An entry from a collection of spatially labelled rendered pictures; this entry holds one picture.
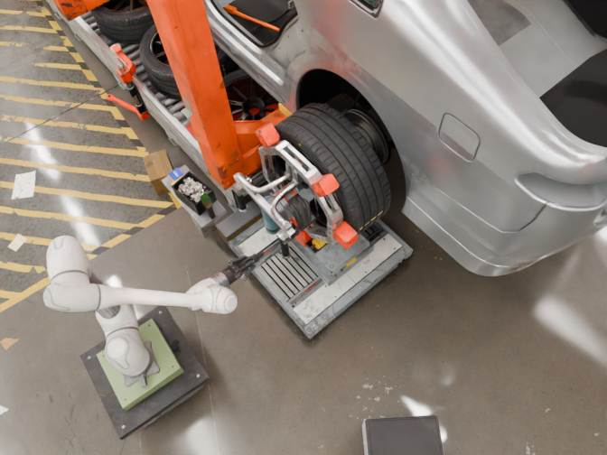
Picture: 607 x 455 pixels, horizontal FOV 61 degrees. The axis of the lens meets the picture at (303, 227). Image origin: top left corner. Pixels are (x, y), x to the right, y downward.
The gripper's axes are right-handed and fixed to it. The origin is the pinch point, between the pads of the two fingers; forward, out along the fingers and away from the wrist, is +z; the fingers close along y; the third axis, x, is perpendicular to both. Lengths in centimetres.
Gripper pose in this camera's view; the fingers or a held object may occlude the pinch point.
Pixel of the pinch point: (256, 256)
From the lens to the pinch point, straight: 250.0
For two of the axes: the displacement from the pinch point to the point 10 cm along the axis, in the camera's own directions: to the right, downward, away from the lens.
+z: 7.0, -4.8, 5.3
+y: -7.0, -6.0, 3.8
